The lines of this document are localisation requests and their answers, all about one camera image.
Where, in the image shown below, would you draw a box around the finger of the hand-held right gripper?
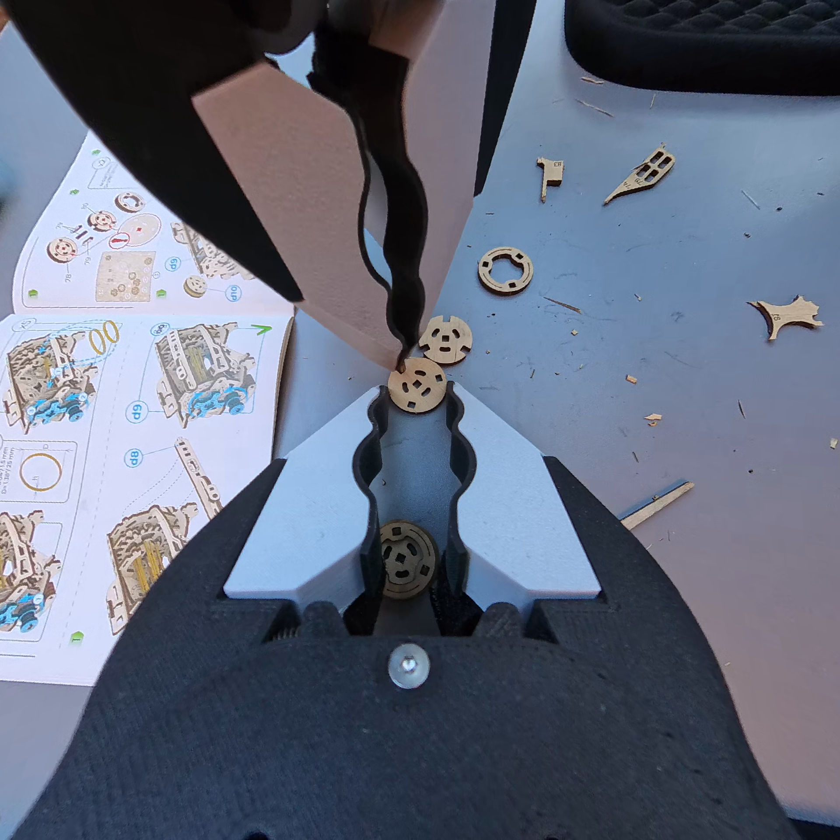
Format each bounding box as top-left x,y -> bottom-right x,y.
192,58 -> 403,370
367,0 -> 494,360

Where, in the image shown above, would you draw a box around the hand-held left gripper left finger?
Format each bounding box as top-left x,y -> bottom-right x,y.
223,386 -> 391,634

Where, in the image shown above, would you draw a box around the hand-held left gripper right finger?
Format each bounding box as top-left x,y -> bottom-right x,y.
436,382 -> 603,631

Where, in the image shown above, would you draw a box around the round wooden disc square holes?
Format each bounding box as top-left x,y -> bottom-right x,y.
387,356 -> 448,414

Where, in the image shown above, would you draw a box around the dark slotted wooden disc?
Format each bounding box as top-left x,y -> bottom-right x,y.
379,520 -> 438,601

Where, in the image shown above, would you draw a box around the long wooden strip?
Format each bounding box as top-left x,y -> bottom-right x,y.
618,481 -> 695,531

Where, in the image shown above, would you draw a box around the white instruction booklet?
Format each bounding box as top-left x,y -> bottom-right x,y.
0,128 -> 296,686

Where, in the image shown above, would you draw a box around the notched round wooden disc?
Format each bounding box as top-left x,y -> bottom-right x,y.
419,315 -> 473,366

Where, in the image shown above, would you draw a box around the pointed wooden piece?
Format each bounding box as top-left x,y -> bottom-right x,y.
602,144 -> 677,207

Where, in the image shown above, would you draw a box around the black mesh cushion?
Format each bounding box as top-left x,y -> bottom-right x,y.
564,0 -> 840,98

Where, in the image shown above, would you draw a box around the curved spiky wooden piece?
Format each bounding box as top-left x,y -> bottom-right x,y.
748,295 -> 825,341

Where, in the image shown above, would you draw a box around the flat wooden ring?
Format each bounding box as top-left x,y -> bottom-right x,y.
477,246 -> 534,298

